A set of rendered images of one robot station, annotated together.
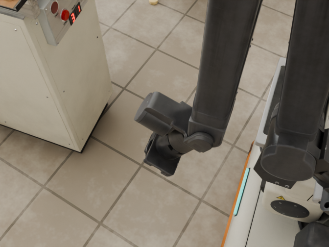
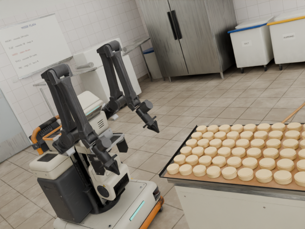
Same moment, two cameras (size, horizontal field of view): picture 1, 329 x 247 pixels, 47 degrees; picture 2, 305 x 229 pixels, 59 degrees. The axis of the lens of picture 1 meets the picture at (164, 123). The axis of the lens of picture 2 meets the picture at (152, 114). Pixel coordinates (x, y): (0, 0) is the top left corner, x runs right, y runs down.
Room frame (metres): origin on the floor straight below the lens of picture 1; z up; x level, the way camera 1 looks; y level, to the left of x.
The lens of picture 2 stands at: (1.89, 0.54, 1.50)
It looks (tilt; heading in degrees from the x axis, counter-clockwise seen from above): 21 degrees down; 198
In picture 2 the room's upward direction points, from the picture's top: 19 degrees counter-clockwise
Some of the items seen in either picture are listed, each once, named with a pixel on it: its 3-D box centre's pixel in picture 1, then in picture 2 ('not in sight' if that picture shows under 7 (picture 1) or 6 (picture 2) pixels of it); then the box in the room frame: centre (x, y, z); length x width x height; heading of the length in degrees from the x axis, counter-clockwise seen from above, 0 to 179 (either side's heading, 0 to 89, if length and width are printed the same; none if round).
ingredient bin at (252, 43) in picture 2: not in sight; (254, 46); (-2.99, 1.07, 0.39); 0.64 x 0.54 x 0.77; 151
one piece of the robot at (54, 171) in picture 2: not in sight; (80, 168); (0.32, -0.67, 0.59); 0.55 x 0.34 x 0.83; 159
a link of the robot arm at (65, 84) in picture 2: not in sight; (75, 107); (0.72, -0.23, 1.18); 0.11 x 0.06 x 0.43; 159
